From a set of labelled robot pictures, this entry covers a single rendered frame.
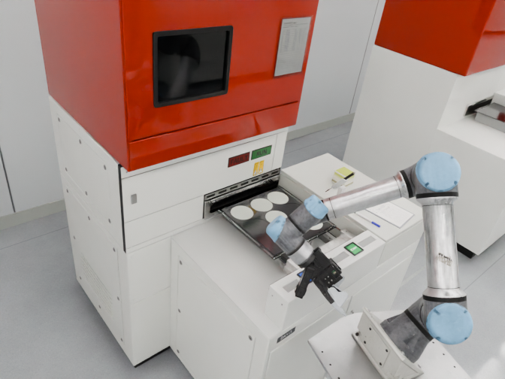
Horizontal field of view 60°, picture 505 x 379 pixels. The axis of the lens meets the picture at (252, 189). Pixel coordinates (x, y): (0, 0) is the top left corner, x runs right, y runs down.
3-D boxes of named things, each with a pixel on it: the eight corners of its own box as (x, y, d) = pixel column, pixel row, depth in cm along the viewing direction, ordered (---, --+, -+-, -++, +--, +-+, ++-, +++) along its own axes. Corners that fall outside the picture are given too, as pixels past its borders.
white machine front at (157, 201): (123, 250, 172) (117, 164, 150) (273, 191, 220) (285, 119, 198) (127, 255, 170) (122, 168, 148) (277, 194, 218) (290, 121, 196)
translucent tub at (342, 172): (331, 182, 206) (334, 169, 202) (340, 177, 210) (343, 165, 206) (343, 189, 201) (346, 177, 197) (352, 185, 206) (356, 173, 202)
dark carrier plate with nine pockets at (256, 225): (221, 210, 189) (221, 209, 189) (278, 188, 209) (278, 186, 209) (273, 256, 169) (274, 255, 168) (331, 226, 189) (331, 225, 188)
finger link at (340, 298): (355, 306, 128) (337, 280, 132) (340, 318, 129) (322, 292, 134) (358, 307, 130) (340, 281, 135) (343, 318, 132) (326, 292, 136)
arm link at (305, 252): (287, 259, 133) (288, 250, 141) (297, 270, 134) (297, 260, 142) (305, 244, 132) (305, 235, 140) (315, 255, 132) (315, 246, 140)
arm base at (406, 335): (419, 368, 138) (443, 349, 137) (403, 356, 129) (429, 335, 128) (390, 332, 150) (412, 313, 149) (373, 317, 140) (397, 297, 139)
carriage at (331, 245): (282, 271, 168) (284, 265, 167) (343, 238, 190) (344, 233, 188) (297, 284, 164) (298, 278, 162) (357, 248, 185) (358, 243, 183)
